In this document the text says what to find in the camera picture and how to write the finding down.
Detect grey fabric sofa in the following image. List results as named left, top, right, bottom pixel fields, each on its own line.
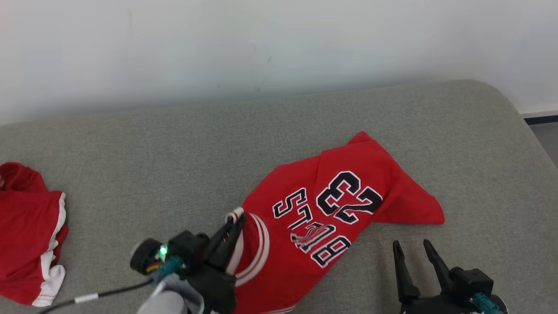
left=0, top=79, right=558, bottom=314

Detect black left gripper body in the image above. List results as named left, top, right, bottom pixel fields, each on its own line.
left=187, top=262, right=237, bottom=314

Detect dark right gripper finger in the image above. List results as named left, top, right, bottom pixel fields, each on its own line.
left=392, top=241, right=421, bottom=304
left=424, top=239, right=456, bottom=298

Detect red basketball jersey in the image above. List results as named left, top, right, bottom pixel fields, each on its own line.
left=226, top=131, right=445, bottom=314

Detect red shorts with white trim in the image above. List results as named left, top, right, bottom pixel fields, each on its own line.
left=0, top=162, right=69, bottom=307

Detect black cable with teal plug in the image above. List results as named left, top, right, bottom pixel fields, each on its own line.
left=473, top=293, right=501, bottom=314
left=37, top=256, right=186, bottom=314

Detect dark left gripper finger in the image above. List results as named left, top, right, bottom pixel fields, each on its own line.
left=205, top=216, right=236, bottom=269
left=217, top=214, right=245, bottom=274

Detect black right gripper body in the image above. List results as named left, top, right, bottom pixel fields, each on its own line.
left=400, top=297, right=480, bottom=314

